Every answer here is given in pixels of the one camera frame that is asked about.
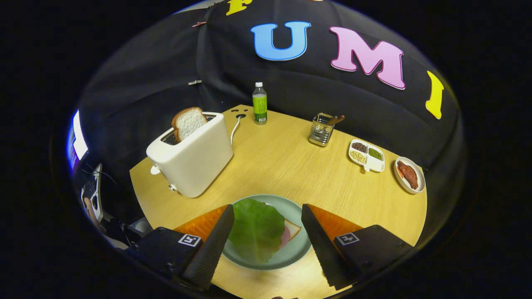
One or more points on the pink ham slice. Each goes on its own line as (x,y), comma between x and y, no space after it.
(286,236)

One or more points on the white bread slice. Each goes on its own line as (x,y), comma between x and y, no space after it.
(189,122)

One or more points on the green bean pile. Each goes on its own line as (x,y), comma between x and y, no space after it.
(375,153)

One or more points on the orange cloth clip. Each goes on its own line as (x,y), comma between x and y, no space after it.
(198,24)

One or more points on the white divided dish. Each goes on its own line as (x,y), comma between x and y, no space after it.
(376,165)

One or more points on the yellow bean pile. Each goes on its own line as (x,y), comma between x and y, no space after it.
(358,157)

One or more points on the metal utensil holder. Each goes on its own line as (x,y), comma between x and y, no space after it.
(320,137)

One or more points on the bright screen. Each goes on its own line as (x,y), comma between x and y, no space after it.
(79,139)

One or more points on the green lettuce leaf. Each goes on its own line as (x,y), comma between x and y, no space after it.
(255,228)

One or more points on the pale green plate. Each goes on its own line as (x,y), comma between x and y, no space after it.
(291,253)

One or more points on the red meat slices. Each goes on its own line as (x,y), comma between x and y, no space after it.
(409,174)

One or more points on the white cloth clip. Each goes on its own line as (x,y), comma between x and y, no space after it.
(194,82)

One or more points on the white toaster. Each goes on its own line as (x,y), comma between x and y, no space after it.
(195,162)

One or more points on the green label drink bottle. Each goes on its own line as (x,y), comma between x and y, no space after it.
(259,108)

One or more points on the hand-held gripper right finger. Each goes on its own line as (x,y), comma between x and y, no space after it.
(322,249)

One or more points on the bread slice under lettuce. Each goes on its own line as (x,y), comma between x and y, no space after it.
(294,229)

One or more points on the dark bean pile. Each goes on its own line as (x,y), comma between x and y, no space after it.
(359,147)

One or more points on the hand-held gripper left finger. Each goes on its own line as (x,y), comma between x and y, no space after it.
(212,249)

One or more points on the dim grey equipment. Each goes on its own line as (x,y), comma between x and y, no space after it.
(93,195)

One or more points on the round white meat plate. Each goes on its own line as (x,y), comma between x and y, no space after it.
(420,178)

